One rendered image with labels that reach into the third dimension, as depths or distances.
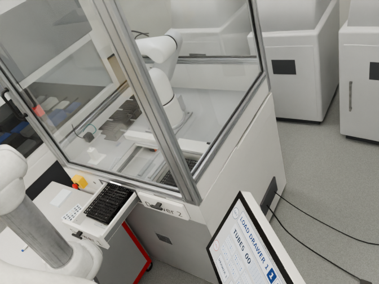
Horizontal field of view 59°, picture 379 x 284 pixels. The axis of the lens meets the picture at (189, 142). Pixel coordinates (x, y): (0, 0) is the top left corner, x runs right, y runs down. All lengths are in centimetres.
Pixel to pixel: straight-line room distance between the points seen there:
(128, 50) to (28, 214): 60
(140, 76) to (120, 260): 143
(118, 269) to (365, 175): 191
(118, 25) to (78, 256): 87
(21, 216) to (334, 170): 232
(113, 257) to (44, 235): 102
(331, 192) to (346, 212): 20
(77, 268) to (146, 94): 71
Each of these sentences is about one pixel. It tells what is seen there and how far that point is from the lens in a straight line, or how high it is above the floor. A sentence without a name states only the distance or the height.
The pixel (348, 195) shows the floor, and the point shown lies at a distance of 272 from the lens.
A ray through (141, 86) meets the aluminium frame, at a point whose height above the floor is 160.
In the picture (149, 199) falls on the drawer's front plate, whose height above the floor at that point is 91.
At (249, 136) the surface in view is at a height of 88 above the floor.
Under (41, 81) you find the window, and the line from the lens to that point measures 167.
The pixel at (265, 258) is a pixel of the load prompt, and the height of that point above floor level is 117.
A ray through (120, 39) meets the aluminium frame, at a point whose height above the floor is 177.
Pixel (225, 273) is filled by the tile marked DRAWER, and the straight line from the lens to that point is 127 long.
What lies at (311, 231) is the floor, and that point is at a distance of 253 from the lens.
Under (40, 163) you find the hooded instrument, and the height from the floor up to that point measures 88.
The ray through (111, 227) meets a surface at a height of 88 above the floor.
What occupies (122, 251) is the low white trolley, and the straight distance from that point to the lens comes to 227.
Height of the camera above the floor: 211
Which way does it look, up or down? 38 degrees down
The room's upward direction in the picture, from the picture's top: 21 degrees counter-clockwise
